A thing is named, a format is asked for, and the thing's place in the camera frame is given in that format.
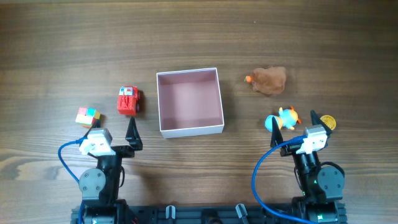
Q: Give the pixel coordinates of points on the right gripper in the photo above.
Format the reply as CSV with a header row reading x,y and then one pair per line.
x,y
292,151

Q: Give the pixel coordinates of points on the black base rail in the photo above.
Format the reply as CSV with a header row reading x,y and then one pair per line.
x,y
179,215

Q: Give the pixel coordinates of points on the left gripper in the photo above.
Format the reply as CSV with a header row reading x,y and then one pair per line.
x,y
127,151

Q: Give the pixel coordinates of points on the blue orange toy figure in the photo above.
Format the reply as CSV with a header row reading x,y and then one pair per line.
x,y
287,118

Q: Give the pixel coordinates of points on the red toy fire truck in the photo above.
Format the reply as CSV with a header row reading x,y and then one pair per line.
x,y
128,100

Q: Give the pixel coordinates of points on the yellow round token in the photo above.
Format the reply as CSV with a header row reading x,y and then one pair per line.
x,y
329,121

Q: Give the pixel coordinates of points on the brown plush toy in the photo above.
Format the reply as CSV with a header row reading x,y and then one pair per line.
x,y
269,81

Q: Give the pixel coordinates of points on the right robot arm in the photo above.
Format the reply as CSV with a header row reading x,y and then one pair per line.
x,y
321,183

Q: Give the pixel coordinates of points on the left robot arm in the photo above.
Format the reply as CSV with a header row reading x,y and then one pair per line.
x,y
100,185

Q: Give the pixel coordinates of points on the pink white open box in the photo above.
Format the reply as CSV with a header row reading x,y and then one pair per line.
x,y
189,103

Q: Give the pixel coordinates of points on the colourful two-by-two puzzle cube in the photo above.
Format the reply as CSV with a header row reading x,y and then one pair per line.
x,y
87,116

